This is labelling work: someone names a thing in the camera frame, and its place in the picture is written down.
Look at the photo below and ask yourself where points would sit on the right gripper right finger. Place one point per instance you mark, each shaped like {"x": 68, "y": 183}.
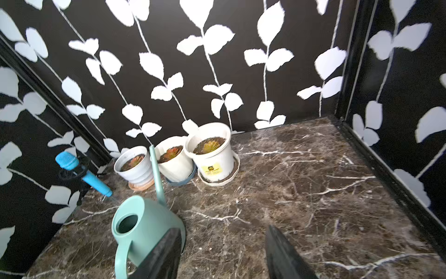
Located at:
{"x": 283, "y": 261}

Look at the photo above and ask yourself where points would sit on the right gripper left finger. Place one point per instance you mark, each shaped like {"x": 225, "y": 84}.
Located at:
{"x": 163, "y": 261}

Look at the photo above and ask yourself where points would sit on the mint green watering can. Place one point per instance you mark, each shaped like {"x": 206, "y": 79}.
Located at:
{"x": 140, "y": 223}

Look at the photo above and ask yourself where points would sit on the pink-green succulent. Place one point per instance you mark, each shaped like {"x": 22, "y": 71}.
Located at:
{"x": 133, "y": 162}

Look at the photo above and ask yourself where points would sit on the red-orange succulent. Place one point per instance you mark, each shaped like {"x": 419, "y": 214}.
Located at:
{"x": 170, "y": 154}

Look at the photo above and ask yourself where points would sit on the yellow-green succulent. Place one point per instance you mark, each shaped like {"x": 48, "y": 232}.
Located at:
{"x": 209, "y": 146}

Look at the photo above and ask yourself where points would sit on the peach saucer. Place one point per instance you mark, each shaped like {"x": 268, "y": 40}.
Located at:
{"x": 142, "y": 187}

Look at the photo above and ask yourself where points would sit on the blue-grey saucer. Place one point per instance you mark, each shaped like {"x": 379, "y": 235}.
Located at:
{"x": 185, "y": 181}

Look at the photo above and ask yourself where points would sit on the cream faceted pot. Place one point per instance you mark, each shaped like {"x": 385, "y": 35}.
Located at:
{"x": 178, "y": 168}

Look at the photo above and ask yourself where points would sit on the white ribbed round pot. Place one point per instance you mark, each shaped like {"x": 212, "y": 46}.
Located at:
{"x": 141, "y": 173}

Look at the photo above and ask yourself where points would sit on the black microphone tripod stand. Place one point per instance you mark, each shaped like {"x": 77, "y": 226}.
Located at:
{"x": 77, "y": 174}

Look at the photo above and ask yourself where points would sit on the large white labelled pot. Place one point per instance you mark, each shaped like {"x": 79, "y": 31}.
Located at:
{"x": 215, "y": 166}

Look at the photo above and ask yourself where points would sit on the blue microphone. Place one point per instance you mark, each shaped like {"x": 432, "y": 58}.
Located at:
{"x": 73, "y": 168}

